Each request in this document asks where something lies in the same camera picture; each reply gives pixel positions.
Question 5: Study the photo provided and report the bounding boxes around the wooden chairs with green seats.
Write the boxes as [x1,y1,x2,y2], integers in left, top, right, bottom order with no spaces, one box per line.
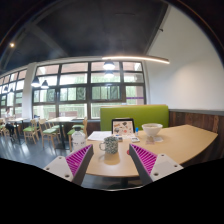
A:
[0,116,89,149]

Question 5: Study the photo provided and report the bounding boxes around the green upholstered bench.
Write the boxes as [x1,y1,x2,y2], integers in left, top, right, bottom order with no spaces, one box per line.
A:
[99,104,170,132]

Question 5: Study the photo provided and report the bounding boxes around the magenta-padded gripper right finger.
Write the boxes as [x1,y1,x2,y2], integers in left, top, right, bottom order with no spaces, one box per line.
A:
[128,143,184,186]

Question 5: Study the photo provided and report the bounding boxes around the small wooden dining table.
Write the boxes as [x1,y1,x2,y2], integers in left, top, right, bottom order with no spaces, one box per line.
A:
[8,117,31,144]

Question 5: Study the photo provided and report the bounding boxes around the white paper sheets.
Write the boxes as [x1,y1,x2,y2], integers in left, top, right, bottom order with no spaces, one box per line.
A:
[87,130,113,142]

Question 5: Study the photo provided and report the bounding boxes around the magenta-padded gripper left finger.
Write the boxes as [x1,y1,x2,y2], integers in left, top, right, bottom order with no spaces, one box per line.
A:
[43,143,95,186]

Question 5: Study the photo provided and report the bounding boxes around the white paper napkin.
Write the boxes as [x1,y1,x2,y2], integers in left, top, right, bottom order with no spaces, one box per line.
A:
[152,134,165,144]

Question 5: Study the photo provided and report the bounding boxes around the dark-framed window wall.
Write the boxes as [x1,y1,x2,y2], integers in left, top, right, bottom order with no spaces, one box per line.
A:
[0,60,147,120]

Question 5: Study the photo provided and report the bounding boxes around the person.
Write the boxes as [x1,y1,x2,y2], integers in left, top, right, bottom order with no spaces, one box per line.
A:
[3,109,16,140]

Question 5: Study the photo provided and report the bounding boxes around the large wooden dining table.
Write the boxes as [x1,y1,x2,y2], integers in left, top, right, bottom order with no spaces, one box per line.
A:
[47,116,84,149]

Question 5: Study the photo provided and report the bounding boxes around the long curved linear light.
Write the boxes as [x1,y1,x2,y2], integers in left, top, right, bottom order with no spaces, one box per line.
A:
[101,55,171,65]

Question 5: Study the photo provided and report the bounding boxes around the dark pendant ceiling lamps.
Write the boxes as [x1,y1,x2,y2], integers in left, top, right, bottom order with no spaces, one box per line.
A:
[30,59,116,90]

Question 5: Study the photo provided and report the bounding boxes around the white ceramic bowl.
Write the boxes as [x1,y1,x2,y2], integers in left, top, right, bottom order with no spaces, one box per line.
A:
[141,122,164,138]

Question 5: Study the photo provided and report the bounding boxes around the clear plastic water bottle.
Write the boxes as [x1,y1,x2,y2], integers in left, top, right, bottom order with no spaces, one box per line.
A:
[71,125,88,153]

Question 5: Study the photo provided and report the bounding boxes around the green speckled ceramic mug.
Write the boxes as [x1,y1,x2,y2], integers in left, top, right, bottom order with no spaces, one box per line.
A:
[98,135,120,155]

